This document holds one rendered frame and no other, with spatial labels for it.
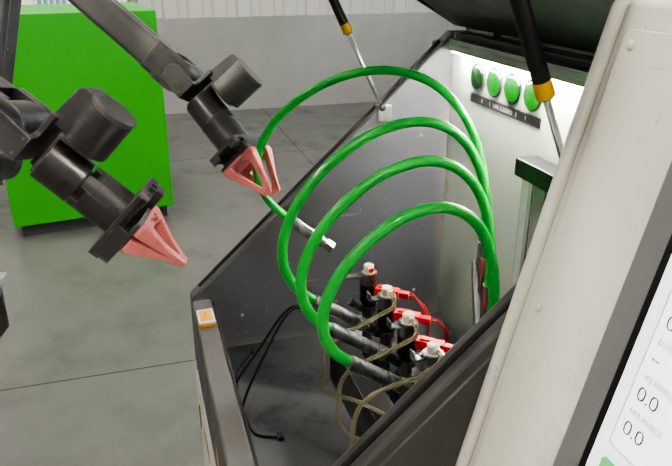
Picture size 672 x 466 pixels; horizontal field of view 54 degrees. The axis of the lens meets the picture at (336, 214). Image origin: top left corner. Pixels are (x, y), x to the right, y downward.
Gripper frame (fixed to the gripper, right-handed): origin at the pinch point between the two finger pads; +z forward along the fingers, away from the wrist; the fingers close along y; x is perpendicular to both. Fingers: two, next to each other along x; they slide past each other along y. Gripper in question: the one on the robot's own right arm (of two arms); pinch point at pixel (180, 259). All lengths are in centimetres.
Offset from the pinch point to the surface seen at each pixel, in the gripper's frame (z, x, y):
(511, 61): 22, 29, 48
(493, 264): 27.5, -3.7, 26.5
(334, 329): 20.9, -0.5, 5.7
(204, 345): 17.7, 25.6, -22.3
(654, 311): 24, -32, 36
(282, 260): 11.2, 6.2, 6.1
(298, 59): 56, 679, -44
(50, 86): -71, 311, -113
